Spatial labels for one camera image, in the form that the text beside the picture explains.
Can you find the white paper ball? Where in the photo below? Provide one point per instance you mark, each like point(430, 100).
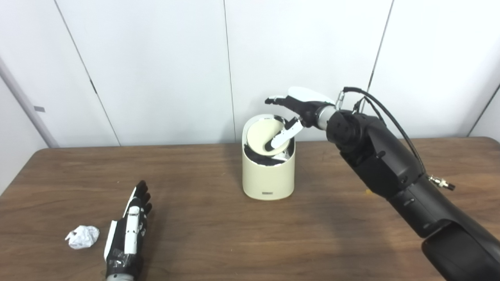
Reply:
point(83, 237)

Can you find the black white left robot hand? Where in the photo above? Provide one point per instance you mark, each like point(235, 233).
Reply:
point(121, 249)

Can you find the grey wall corner post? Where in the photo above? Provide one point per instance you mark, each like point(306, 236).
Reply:
point(27, 105)

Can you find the small grey post tag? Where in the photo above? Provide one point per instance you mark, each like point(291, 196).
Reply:
point(39, 109)

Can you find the cream-colored round bin body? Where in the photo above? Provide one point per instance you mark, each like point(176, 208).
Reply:
point(267, 179)

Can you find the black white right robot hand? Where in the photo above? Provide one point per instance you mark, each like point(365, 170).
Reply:
point(306, 107)

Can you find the cream-colored round bin lid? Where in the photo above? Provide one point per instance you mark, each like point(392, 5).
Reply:
point(259, 134)

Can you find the black bin liner bag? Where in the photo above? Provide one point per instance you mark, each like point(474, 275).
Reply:
point(258, 159)

